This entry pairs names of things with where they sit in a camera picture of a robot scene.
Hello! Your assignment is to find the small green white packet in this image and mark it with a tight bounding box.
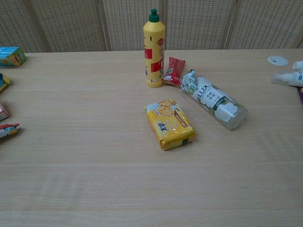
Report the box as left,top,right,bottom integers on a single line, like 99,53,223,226
180,69,249,131

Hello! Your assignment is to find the yellow cracker packet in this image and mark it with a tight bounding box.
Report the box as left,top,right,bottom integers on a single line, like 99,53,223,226
143,98,197,151

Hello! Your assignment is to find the red snack packet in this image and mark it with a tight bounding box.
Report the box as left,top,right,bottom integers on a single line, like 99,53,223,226
161,56,186,86

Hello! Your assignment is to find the yellow bottle green cap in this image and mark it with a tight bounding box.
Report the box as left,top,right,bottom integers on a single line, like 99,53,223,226
143,8,166,88

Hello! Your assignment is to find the woven folding screen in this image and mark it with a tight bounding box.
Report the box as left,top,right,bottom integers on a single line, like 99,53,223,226
0,0,303,53

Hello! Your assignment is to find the white spray bottle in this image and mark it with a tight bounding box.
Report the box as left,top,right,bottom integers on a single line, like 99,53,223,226
271,70,303,87

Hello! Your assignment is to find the long red white wrapper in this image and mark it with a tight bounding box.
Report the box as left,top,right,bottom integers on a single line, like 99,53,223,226
0,122,21,139

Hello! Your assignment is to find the small brown white packet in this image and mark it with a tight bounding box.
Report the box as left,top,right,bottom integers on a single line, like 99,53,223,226
0,103,11,121

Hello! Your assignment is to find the blue yellow candy bag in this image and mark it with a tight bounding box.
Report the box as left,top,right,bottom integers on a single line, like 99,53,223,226
0,73,11,92

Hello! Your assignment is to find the blue green carton box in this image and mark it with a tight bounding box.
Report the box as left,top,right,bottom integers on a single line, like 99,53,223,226
0,46,27,67

